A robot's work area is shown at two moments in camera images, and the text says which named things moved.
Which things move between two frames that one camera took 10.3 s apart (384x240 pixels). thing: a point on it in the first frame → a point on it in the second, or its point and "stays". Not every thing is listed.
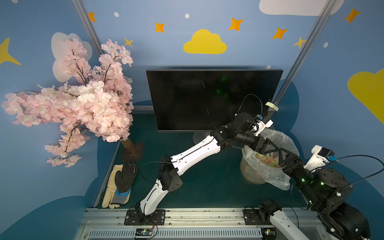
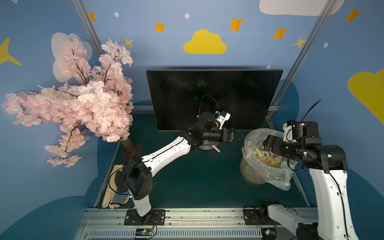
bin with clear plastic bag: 258,168 stays
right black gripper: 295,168 → 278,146
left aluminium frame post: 87,25 stays
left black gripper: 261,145 → 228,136
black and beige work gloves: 121,179 stays
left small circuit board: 143,232 stays
